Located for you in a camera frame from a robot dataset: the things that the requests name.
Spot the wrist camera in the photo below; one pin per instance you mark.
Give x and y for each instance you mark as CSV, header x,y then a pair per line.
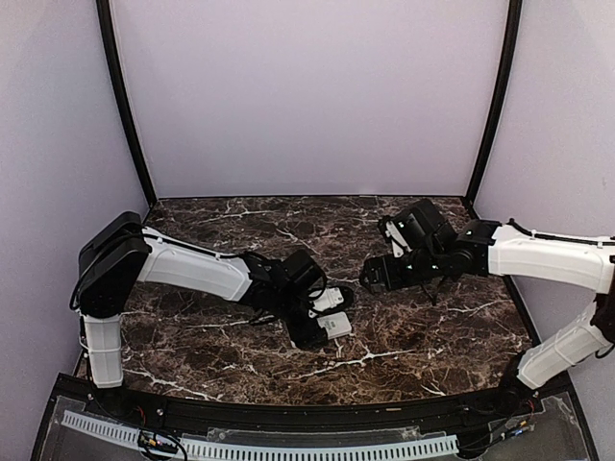
x,y
392,235
329,300

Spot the white remote control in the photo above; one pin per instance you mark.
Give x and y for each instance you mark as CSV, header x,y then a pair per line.
x,y
335,325

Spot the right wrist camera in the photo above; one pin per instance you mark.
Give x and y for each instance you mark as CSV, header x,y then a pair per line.
x,y
392,235

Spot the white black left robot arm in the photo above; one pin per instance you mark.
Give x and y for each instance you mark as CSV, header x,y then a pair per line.
x,y
293,289

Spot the black front rail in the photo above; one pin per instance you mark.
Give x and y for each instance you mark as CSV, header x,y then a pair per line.
x,y
468,412

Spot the white slotted cable duct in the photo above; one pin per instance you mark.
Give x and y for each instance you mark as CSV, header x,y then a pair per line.
x,y
234,444

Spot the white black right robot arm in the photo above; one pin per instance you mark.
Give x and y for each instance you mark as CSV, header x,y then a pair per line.
x,y
425,246

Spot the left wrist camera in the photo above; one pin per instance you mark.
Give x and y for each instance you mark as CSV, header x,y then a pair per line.
x,y
329,300

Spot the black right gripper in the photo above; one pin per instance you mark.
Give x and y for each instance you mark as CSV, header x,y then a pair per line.
x,y
373,266

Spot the black right corner frame post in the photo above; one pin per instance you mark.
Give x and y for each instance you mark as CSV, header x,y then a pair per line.
x,y
511,31

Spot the black corner frame post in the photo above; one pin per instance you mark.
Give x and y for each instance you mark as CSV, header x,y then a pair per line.
x,y
123,104
511,31

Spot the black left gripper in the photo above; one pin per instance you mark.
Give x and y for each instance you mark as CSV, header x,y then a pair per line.
x,y
307,336

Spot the black left corner frame post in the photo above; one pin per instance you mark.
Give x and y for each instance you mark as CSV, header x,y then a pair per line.
x,y
123,104

